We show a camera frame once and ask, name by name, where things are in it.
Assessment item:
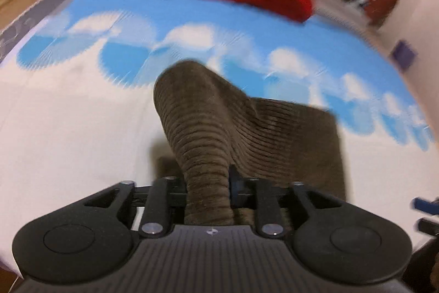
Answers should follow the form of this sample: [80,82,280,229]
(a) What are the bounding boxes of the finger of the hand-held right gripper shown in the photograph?
[417,217,439,236]
[411,197,439,213]

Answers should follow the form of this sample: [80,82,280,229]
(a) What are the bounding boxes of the dark red pillow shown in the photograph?
[362,0,401,29]

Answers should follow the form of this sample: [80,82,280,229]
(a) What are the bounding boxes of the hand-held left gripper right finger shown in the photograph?
[228,164,344,239]

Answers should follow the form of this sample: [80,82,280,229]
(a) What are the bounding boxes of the blue white printed bedsheet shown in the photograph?
[0,0,434,271]

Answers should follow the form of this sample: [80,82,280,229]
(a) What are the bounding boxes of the purple box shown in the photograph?
[390,39,418,71]

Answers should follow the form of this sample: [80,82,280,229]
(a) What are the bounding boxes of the brown corduroy pants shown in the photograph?
[153,60,350,232]

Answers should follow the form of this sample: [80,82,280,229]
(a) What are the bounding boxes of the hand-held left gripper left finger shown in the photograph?
[83,176,188,239]

